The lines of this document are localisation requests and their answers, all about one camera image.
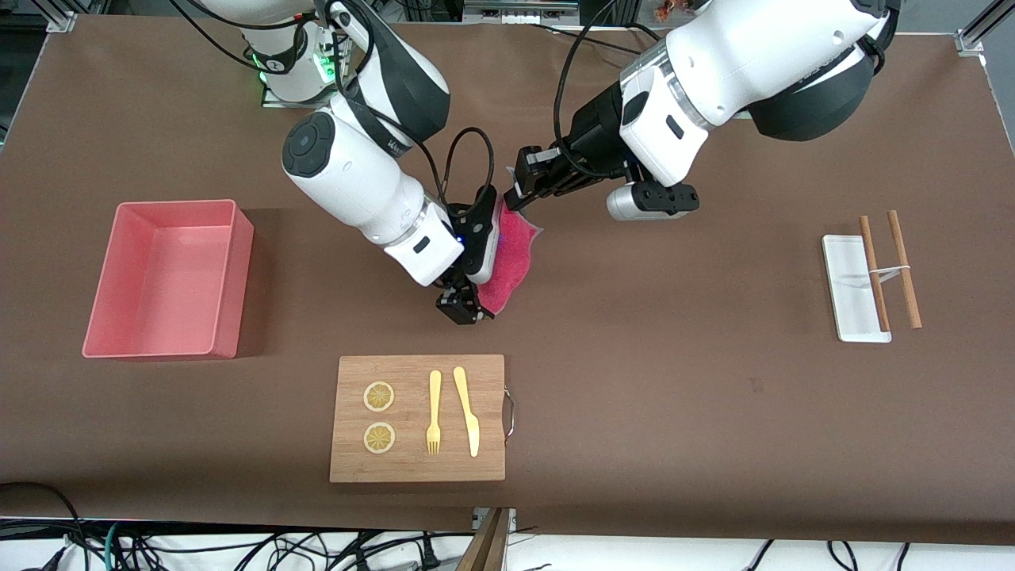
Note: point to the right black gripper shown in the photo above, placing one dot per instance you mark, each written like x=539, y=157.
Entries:
x=459, y=306

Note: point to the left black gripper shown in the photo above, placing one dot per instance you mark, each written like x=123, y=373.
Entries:
x=593, y=136

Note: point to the pink cloth with grey edge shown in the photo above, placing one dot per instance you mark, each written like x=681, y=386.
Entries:
x=511, y=262

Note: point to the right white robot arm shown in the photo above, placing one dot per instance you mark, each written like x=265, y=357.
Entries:
x=349, y=174

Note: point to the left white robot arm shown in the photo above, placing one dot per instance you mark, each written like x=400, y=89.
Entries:
x=753, y=55

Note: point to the yellow fork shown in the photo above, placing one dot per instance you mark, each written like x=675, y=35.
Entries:
x=434, y=396

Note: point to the yellow knife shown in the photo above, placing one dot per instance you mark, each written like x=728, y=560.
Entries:
x=468, y=412

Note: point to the lemon slice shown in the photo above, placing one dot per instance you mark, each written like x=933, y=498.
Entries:
x=379, y=396
x=379, y=438

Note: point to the orange object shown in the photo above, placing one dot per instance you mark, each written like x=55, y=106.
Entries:
x=670, y=9

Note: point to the wooden cutting board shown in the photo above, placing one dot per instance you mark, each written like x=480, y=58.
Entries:
x=416, y=468

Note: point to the wooden plank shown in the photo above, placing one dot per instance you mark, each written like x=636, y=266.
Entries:
x=488, y=547

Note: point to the black power plug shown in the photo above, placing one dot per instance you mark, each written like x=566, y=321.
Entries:
x=430, y=559

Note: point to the pink plastic bin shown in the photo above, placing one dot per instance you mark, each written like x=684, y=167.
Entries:
x=158, y=277

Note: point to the white rack tray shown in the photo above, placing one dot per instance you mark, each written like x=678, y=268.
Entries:
x=848, y=293

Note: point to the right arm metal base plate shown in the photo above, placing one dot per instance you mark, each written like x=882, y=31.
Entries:
x=273, y=101

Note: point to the small metal bracket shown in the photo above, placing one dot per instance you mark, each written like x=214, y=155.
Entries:
x=511, y=517

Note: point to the aluminium frame post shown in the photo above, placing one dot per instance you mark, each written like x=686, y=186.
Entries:
x=62, y=21
x=979, y=28

